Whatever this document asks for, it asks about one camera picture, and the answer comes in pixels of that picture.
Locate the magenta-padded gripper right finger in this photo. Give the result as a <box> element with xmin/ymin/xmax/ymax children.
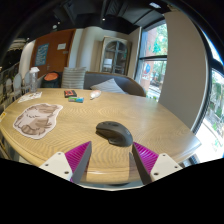
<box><xmin>128</xmin><ymin>141</ymin><xmax>184</xmax><ymax>186</ymax></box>

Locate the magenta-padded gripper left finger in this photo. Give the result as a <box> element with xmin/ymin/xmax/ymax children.
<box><xmin>39</xmin><ymin>140</ymin><xmax>93</xmax><ymax>185</ymax></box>

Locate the black computer mouse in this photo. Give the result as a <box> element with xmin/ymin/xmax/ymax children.
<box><xmin>95</xmin><ymin>120</ymin><xmax>134</xmax><ymax>148</ymax></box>

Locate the cat-shaped mouse pad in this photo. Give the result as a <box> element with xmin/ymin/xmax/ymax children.
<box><xmin>12</xmin><ymin>102</ymin><xmax>64</xmax><ymax>140</ymax></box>

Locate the green and blue packet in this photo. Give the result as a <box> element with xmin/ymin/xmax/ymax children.
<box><xmin>68</xmin><ymin>96</ymin><xmax>85</xmax><ymax>104</ymax></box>

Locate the black and orange small box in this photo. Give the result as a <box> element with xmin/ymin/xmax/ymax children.
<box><xmin>63</xmin><ymin>89</ymin><xmax>78</xmax><ymax>99</ymax></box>

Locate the white sticker sheet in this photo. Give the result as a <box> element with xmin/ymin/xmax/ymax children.
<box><xmin>17</xmin><ymin>91</ymin><xmax>44</xmax><ymax>104</ymax></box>

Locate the white tube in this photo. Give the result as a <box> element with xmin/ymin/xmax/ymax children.
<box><xmin>89</xmin><ymin>89</ymin><xmax>103</xmax><ymax>101</ymax></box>

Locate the black bag with orange top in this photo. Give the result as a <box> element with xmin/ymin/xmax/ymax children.
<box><xmin>41</xmin><ymin>71</ymin><xmax>63</xmax><ymax>89</ymax></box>

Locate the grey curved sofa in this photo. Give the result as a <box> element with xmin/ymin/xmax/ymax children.
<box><xmin>39</xmin><ymin>70</ymin><xmax>147</xmax><ymax>98</ymax></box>

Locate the large striped grey cushion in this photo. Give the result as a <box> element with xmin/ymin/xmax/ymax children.
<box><xmin>60</xmin><ymin>66</ymin><xmax>88</xmax><ymax>90</ymax></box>

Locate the group of white chairs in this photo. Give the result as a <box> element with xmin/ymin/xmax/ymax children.
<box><xmin>3</xmin><ymin>72</ymin><xmax>31</xmax><ymax>101</ymax></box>

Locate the flat striped grey cushion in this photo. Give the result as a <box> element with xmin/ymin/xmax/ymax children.
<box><xmin>90</xmin><ymin>78</ymin><xmax>128</xmax><ymax>95</ymax></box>

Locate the black-framed window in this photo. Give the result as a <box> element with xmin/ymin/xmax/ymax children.
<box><xmin>134</xmin><ymin>21</ymin><xmax>169</xmax><ymax>101</ymax></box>

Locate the arched glass-door cabinet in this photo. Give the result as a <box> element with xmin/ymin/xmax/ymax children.
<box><xmin>99</xmin><ymin>36</ymin><xmax>132</xmax><ymax>76</ymax></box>

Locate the blue wall poster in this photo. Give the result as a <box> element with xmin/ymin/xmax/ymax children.
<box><xmin>34</xmin><ymin>42</ymin><xmax>50</xmax><ymax>67</ymax></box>

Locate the small white wall sign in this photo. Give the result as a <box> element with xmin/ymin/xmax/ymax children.
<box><xmin>56</xmin><ymin>42</ymin><xmax>68</xmax><ymax>51</ymax></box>

